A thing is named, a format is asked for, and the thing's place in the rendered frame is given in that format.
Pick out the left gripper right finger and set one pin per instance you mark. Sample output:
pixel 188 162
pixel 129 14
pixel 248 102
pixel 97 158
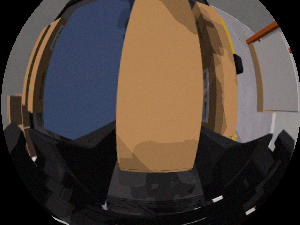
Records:
pixel 219 160

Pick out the brown cardboard carton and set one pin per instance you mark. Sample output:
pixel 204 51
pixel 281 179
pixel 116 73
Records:
pixel 160 89
pixel 220 87
pixel 31 64
pixel 39 72

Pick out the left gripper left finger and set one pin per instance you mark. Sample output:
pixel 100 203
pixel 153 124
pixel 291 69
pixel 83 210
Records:
pixel 90 159

